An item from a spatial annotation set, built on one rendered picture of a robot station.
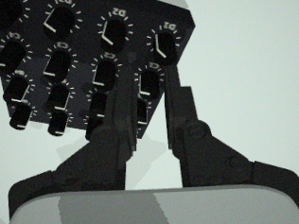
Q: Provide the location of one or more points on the black knob box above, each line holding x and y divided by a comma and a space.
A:
42, 75

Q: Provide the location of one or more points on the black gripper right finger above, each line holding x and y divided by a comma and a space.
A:
208, 160

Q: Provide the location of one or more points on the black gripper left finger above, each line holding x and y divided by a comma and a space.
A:
99, 164

